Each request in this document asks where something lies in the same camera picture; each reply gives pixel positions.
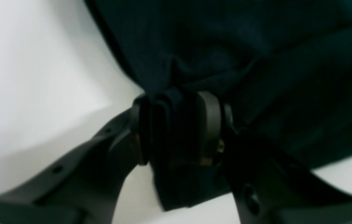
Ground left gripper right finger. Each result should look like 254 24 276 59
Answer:
196 92 352 224

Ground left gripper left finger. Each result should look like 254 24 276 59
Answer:
0 95 150 224

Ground black t-shirt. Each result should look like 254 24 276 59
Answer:
84 0 352 212

